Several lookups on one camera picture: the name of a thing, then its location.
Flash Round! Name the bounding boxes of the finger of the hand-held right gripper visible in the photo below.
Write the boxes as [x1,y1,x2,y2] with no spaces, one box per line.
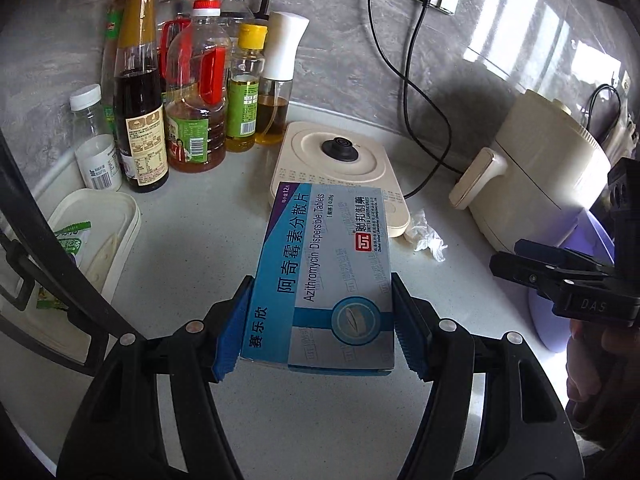
[515,240,613,273]
[491,252,569,306]

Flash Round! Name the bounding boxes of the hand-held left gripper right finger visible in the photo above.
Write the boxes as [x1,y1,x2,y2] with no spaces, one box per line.
[390,272,583,480]

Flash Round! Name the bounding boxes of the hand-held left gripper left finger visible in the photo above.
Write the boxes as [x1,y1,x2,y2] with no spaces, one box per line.
[57,275,256,480]

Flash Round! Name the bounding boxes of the purple plastic bin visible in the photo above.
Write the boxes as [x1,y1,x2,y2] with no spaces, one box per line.
[527,207,618,353]

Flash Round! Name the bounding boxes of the blue medicine box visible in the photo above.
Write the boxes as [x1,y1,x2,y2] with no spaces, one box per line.
[240,181,398,377]

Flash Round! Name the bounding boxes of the person's right hand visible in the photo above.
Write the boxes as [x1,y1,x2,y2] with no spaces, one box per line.
[566,317,640,456]

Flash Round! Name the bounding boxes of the crumpled white tissue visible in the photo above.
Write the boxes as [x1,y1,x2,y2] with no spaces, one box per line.
[404,208,448,263]

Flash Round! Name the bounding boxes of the cream air fryer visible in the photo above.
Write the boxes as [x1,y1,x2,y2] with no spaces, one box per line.
[448,89,613,256]

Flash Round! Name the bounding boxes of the white plastic tray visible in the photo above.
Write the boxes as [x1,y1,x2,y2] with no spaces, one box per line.
[0,127,151,378]
[37,188,142,311]

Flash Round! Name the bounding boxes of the green sachet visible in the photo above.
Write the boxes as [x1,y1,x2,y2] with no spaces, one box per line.
[52,221,93,268]

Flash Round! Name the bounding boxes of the cream kettle base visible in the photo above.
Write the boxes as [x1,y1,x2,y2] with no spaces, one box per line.
[270,121,412,238]

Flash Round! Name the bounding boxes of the red-capped oil bottle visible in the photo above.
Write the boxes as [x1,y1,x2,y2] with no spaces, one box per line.
[165,0,233,173]

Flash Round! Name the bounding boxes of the small white-capped clear bottle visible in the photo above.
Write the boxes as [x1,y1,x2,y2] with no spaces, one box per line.
[69,84,123,192]

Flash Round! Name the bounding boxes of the dark soy sauce bottle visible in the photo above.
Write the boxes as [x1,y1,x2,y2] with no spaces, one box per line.
[112,0,170,194]

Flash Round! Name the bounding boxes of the white-topped oil sprayer bottle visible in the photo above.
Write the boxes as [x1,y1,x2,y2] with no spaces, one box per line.
[255,11,311,146]

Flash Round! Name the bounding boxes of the yellow-capped slim green-label bottle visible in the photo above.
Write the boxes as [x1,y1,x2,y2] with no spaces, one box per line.
[100,0,128,133]

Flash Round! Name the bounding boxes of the gold-capped clear bottle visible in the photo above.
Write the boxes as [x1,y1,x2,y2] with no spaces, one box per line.
[220,0,251,36]
[156,0,196,106]

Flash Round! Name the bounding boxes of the thin black looped cable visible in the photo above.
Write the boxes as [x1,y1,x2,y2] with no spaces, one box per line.
[587,82,623,141]

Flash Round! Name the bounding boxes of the black power cable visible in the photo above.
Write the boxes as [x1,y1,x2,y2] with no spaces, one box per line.
[397,2,451,200]
[366,0,466,176]

